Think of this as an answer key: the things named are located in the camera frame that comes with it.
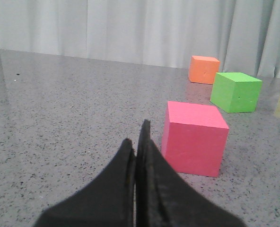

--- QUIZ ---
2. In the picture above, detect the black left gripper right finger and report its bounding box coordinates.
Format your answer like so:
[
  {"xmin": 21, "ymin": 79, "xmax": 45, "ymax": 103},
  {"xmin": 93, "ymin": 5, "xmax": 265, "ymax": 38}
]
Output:
[{"xmin": 136, "ymin": 120, "xmax": 245, "ymax": 227}]

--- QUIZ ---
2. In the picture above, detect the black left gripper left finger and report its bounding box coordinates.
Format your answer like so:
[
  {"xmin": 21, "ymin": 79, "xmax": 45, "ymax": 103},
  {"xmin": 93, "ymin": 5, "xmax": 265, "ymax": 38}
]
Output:
[{"xmin": 35, "ymin": 139, "xmax": 136, "ymax": 227}]

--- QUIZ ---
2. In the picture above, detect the red foam cube left edge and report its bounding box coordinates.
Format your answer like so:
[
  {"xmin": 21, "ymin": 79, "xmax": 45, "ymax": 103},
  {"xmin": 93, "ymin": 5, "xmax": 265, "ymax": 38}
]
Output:
[{"xmin": 161, "ymin": 101, "xmax": 229, "ymax": 177}]

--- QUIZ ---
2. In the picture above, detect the green foam cube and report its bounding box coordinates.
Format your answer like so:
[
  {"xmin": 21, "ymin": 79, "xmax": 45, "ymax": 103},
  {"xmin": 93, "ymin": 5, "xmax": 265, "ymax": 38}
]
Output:
[{"xmin": 210, "ymin": 72, "xmax": 263, "ymax": 113}]

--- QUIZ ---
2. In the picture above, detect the orange foam cube left rear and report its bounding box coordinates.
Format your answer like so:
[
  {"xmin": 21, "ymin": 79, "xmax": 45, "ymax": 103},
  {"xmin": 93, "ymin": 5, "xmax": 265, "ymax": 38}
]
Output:
[{"xmin": 188, "ymin": 55, "xmax": 220, "ymax": 84}]

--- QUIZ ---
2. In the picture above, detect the grey curtain backdrop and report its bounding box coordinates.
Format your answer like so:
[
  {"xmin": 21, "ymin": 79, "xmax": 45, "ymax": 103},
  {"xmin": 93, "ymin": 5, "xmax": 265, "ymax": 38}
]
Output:
[{"xmin": 0, "ymin": 0, "xmax": 280, "ymax": 78}]

